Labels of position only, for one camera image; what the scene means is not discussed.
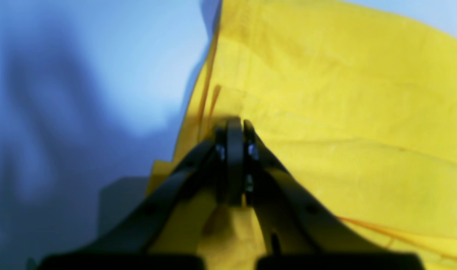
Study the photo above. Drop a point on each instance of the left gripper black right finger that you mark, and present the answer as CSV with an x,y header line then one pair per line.
x,y
299,232

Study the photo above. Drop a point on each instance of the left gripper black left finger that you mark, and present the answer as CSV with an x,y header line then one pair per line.
x,y
163,232

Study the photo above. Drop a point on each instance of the orange yellow T-shirt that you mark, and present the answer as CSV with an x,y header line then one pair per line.
x,y
358,104

